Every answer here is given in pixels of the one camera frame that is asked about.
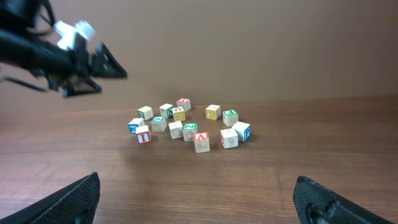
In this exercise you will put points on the green N side block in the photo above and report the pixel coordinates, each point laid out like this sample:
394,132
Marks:
166,110

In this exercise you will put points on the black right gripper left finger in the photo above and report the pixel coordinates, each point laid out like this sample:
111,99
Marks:
75,204

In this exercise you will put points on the green Z top block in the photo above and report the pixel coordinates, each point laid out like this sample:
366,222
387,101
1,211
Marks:
189,130

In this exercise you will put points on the blue rim wooden block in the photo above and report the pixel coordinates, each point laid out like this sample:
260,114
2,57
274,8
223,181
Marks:
134,123

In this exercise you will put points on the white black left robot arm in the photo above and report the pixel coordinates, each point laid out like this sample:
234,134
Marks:
32,19

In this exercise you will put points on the green letter block far left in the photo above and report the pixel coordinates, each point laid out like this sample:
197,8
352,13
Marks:
146,113

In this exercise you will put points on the green V top block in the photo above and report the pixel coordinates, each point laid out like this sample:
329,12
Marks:
158,124

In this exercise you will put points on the green E top block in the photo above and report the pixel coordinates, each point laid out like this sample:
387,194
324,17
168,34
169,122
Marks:
230,117

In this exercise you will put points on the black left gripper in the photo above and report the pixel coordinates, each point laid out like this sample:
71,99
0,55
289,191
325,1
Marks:
66,69

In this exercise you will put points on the yellow rim picture block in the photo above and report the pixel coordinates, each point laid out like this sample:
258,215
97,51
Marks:
178,114

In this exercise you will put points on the snail picture wooden block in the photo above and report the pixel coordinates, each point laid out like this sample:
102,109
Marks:
176,129

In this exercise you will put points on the red I wooden block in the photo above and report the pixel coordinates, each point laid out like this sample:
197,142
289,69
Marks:
143,134

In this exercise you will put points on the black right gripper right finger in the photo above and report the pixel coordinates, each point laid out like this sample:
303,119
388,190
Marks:
315,203

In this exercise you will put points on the red X top block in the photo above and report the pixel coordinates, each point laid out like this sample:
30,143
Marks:
184,103

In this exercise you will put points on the blue P wooden block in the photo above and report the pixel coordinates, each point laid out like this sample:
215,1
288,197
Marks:
243,130

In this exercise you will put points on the yellow letter block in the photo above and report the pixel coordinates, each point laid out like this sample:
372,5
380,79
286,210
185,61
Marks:
213,112

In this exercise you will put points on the red rim picture block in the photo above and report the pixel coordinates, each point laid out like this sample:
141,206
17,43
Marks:
229,138

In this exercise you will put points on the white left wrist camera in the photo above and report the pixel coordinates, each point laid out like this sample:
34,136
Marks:
68,33

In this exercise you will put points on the red A top block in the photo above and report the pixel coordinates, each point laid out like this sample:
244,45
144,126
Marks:
201,142

